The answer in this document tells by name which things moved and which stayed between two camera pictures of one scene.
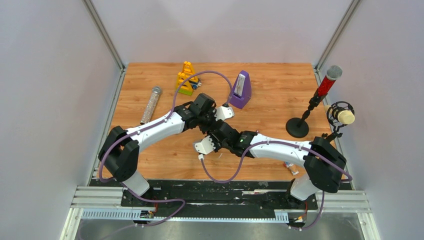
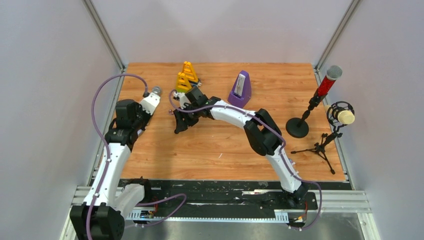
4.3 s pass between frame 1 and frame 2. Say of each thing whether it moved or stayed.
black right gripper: moved
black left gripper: moved
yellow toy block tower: stayed
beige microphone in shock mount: stayed
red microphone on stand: stayed
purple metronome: stayed
